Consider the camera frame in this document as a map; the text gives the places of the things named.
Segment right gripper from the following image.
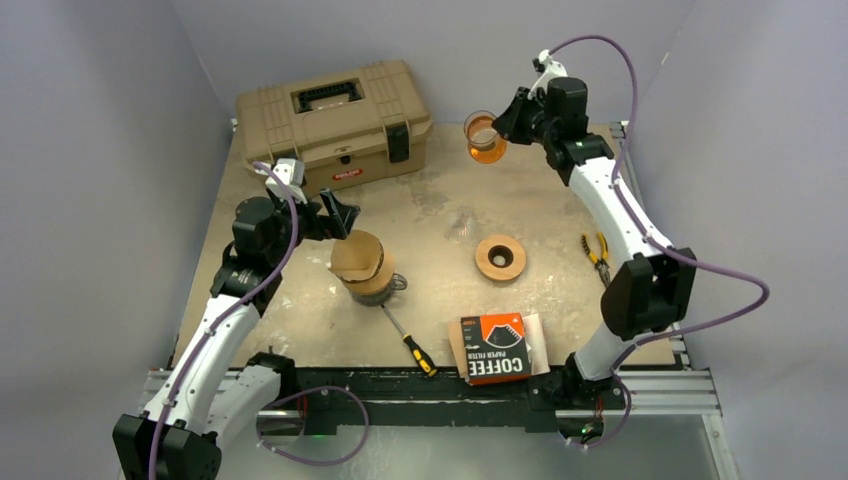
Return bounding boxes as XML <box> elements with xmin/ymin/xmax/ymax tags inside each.
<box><xmin>494</xmin><ymin>87</ymin><xmax>558</xmax><ymax>147</ymax></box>

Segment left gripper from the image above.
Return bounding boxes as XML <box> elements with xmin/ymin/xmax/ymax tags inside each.
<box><xmin>266</xmin><ymin>188</ymin><xmax>357</xmax><ymax>265</ymax></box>

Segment orange glass carafe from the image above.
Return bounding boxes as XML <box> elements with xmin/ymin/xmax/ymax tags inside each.
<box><xmin>463</xmin><ymin>110</ymin><xmax>507</xmax><ymax>164</ymax></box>

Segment brown paper coffee filter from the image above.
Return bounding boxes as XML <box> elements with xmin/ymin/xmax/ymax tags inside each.
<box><xmin>329</xmin><ymin>230</ymin><xmax>384</xmax><ymax>280</ymax></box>

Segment wooden ring holder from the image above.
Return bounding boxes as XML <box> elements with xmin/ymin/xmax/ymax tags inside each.
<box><xmin>475</xmin><ymin>234</ymin><xmax>527</xmax><ymax>283</ymax></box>
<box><xmin>342</xmin><ymin>251</ymin><xmax>396</xmax><ymax>294</ymax></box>

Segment clear glass dripper cone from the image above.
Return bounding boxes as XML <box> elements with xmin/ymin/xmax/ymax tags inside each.
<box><xmin>445</xmin><ymin>209</ymin><xmax>479</xmax><ymax>244</ymax></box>

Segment coffee paper filter box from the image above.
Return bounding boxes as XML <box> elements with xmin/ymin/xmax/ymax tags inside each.
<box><xmin>459</xmin><ymin>313</ymin><xmax>532</xmax><ymax>386</ymax></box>

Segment smoky glass carafe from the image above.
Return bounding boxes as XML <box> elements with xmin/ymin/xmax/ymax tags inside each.
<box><xmin>350</xmin><ymin>273</ymin><xmax>408</xmax><ymax>307</ymax></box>

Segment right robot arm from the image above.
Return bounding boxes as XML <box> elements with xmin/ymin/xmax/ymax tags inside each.
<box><xmin>493</xmin><ymin>75</ymin><xmax>695</xmax><ymax>407</ymax></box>

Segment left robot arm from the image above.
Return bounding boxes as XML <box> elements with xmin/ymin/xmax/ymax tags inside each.
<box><xmin>112</xmin><ymin>189</ymin><xmax>360</xmax><ymax>479</ymax></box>

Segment tan plastic toolbox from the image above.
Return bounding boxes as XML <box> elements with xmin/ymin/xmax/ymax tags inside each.
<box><xmin>235</xmin><ymin>60</ymin><xmax>433</xmax><ymax>196</ymax></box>

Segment yellow black screwdriver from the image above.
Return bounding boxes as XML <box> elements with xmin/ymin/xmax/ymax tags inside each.
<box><xmin>381</xmin><ymin>304</ymin><xmax>438</xmax><ymax>377</ymax></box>

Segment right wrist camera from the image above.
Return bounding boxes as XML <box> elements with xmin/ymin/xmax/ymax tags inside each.
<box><xmin>528</xmin><ymin>49</ymin><xmax>568</xmax><ymax>99</ymax></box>

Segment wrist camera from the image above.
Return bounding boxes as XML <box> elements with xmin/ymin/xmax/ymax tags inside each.
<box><xmin>528</xmin><ymin>49</ymin><xmax>568</xmax><ymax>99</ymax></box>
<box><xmin>252</xmin><ymin>158</ymin><xmax>307</xmax><ymax>204</ymax></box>

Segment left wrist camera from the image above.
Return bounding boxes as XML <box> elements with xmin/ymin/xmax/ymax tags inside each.
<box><xmin>252</xmin><ymin>158</ymin><xmax>307</xmax><ymax>204</ymax></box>

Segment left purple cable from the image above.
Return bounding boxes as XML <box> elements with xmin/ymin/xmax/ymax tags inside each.
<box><xmin>146</xmin><ymin>160</ymin><xmax>371</xmax><ymax>480</ymax></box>

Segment yellow handled pliers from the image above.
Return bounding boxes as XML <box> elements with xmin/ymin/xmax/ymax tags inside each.
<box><xmin>581</xmin><ymin>231</ymin><xmax>611</xmax><ymax>287</ymax></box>

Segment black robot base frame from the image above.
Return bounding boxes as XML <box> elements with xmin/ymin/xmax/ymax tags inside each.
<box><xmin>135</xmin><ymin>364</ymin><xmax>723</xmax><ymax>439</ymax></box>

